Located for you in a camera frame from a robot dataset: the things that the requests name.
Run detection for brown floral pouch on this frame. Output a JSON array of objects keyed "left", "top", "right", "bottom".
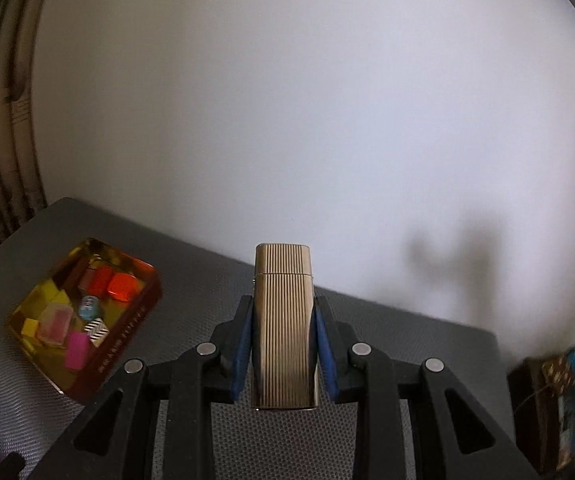
[{"left": 541, "top": 354, "right": 575, "bottom": 396}]

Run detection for red gold tin box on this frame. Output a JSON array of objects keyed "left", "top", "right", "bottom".
[{"left": 6, "top": 237, "right": 162, "bottom": 404}]

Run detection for yellow flat block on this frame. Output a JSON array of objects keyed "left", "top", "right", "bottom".
[{"left": 36, "top": 278, "right": 71, "bottom": 310}]

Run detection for dark wooden side cabinet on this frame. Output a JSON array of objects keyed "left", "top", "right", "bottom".
[{"left": 508, "top": 356, "right": 575, "bottom": 479}]

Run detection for yellow cube block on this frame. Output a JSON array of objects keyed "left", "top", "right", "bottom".
[{"left": 20, "top": 318, "right": 39, "bottom": 339}]

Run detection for grey honeycomb table mat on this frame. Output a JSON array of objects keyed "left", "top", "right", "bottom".
[{"left": 0, "top": 198, "right": 534, "bottom": 479}]

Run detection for gold ribbed lighter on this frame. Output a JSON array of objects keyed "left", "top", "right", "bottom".
[{"left": 252, "top": 243, "right": 319, "bottom": 411}]

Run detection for zebra striped white block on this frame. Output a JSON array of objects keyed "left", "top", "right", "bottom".
[{"left": 83, "top": 318, "right": 109, "bottom": 348}]

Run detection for red cube block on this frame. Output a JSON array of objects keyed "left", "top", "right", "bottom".
[{"left": 107, "top": 273, "right": 140, "bottom": 304}]

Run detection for small blue white eraser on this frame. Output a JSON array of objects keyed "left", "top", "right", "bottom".
[{"left": 78, "top": 295, "right": 101, "bottom": 322}]

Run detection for pink rectangular block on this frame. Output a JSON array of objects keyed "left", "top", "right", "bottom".
[{"left": 64, "top": 332, "right": 91, "bottom": 372}]

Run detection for clear plastic box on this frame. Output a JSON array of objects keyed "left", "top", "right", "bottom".
[{"left": 37, "top": 304, "right": 74, "bottom": 348}]

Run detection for long red block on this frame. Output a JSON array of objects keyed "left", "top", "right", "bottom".
[{"left": 78, "top": 266, "right": 115, "bottom": 299}]

